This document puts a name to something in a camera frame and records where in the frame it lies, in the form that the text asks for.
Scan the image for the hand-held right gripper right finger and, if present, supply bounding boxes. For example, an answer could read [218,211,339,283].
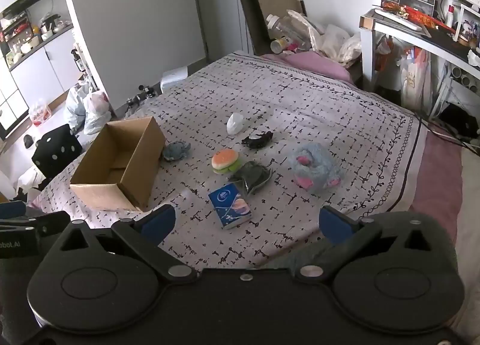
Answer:
[294,205,453,286]

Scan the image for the black and white eye mask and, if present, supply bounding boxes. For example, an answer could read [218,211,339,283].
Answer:
[241,131,274,149]

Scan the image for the white kitchen cabinet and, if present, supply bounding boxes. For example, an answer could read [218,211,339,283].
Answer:
[0,0,77,137]

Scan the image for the dark cloth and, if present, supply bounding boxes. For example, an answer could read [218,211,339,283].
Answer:
[228,161,274,195]

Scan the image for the large clear plastic bottle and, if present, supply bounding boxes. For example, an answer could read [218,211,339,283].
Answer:
[266,14,301,40]

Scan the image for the blue tissue pack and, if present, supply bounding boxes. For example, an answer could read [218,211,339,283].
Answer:
[208,184,253,230]

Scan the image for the small plastic bottle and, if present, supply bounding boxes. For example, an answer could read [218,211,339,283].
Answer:
[271,38,297,53]

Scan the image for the small grey-blue plush toy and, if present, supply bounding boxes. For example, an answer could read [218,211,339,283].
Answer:
[162,141,191,162]

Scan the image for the white plastic bag red print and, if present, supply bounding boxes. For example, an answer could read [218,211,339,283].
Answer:
[83,90,112,135]

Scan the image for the black bag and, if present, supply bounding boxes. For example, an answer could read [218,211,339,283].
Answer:
[439,103,479,136]

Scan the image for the grey door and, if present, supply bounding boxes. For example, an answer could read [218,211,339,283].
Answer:
[190,0,252,64]

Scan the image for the red packet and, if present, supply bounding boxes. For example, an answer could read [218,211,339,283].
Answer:
[401,5,447,29]

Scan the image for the brown cardboard box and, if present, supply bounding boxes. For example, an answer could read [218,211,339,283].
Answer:
[70,116,166,213]

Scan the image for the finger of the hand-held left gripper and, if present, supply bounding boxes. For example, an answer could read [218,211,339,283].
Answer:
[0,200,28,222]
[0,211,71,238]

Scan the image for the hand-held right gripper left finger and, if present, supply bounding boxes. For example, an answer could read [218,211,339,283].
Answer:
[52,204,197,286]

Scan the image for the grey patterned bed blanket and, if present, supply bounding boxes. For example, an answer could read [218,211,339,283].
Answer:
[28,51,428,268]

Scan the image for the white desk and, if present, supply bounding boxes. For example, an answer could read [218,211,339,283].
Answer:
[359,9,480,113]

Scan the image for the white storage box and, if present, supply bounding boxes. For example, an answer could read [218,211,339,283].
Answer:
[160,67,189,93]

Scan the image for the grey-blue plastic bag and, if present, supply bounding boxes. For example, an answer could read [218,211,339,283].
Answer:
[64,84,92,129]

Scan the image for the black dice stool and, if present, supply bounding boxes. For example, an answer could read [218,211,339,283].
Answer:
[32,123,83,180]

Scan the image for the burger plush toy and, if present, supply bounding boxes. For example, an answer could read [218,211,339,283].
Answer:
[211,149,241,175]

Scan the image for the clear plastic bag under desk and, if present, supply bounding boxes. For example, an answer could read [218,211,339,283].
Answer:
[399,47,432,109]

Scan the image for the cream blanket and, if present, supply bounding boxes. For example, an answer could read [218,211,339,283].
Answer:
[454,148,480,334]

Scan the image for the white red printed plastic bag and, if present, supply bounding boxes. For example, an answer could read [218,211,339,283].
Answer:
[29,99,52,127]

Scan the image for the pile of white plastic bags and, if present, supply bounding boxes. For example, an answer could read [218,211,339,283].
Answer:
[287,10,362,65]

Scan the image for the grey plush mouse toy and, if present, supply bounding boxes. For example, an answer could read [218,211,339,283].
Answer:
[287,142,344,192]

